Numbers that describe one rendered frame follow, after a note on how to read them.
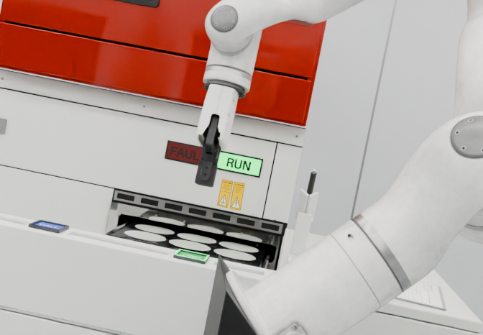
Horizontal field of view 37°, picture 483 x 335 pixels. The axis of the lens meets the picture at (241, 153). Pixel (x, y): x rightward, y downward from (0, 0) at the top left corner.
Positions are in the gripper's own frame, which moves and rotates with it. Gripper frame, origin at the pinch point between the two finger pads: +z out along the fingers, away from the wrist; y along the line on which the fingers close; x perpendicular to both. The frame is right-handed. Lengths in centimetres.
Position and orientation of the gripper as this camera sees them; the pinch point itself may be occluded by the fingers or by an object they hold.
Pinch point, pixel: (205, 174)
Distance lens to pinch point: 126.5
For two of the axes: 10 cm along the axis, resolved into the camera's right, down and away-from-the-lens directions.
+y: -0.5, -1.6, -9.9
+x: 9.8, 2.0, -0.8
